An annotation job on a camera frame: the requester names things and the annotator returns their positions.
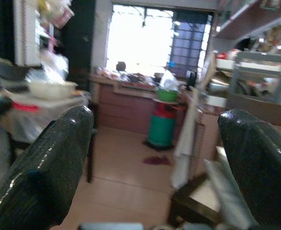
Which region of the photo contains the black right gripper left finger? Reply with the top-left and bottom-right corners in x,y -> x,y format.
0,105 -> 94,230

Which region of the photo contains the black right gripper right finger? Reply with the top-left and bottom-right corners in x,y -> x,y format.
217,109 -> 281,230

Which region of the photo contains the table with clear cover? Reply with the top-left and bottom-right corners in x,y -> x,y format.
0,90 -> 94,184

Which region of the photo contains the dark wooden table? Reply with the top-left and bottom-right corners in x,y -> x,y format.
169,171 -> 224,227

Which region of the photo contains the white hanging cloth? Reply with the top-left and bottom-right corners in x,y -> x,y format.
171,94 -> 200,190

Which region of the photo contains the white bowl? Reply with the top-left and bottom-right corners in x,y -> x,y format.
28,80 -> 78,100

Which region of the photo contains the brown wooden counter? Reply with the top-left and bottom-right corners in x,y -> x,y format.
89,73 -> 188,136

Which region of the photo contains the grey metal rack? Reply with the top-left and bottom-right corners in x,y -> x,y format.
227,51 -> 281,106

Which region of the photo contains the red cloth on floor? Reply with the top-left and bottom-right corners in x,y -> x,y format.
142,155 -> 172,166

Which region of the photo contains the green gas cylinder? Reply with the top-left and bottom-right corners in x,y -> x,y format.
147,101 -> 177,149

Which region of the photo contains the green plastic basin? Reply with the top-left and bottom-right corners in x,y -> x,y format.
155,89 -> 180,103

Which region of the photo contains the person with dark hair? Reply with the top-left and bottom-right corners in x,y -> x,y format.
116,61 -> 128,73

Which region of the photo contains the clear plastic bag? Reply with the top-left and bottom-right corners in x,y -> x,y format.
159,68 -> 180,91

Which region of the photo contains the white cabinet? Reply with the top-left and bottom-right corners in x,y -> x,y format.
12,0 -> 43,67

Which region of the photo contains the wall shelf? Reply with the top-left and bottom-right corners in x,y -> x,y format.
214,0 -> 281,45

